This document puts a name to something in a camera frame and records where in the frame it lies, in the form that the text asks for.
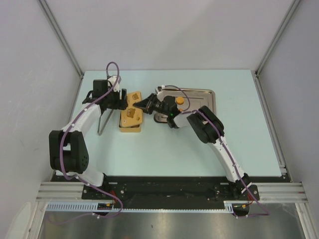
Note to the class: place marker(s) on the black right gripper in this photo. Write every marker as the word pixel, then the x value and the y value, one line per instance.
pixel 147 104

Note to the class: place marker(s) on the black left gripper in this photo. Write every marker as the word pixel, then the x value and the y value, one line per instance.
pixel 120 104

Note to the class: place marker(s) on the small steel tin lid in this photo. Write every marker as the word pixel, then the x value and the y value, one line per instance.
pixel 132 116

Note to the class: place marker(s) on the steel tongs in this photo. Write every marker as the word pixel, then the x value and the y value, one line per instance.
pixel 103 121

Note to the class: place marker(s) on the gold cookie tin box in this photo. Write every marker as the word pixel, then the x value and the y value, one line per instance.
pixel 128 127

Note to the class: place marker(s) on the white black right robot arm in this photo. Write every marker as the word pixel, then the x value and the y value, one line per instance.
pixel 208 128

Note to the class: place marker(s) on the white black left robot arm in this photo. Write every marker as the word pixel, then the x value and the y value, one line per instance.
pixel 68 152

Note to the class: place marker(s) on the dotted orange sandwich cookie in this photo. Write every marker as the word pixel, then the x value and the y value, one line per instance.
pixel 179 100

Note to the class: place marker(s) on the large steel baking tray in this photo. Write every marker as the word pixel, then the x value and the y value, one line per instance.
pixel 193 98

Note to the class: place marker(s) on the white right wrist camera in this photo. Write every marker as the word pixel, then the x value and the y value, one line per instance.
pixel 159 90

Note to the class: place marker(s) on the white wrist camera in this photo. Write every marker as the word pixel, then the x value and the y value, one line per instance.
pixel 114 82
pixel 159 90

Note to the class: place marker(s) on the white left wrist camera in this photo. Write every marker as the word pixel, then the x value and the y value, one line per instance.
pixel 114 82

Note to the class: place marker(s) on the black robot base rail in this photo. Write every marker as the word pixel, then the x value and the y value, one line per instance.
pixel 174 193

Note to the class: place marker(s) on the aluminium frame post left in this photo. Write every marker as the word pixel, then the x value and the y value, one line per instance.
pixel 60 35

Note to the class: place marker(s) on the aluminium frame post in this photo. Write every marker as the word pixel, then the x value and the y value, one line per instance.
pixel 293 8
pixel 60 35

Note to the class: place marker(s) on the aluminium frame post right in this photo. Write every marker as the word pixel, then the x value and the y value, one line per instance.
pixel 293 8

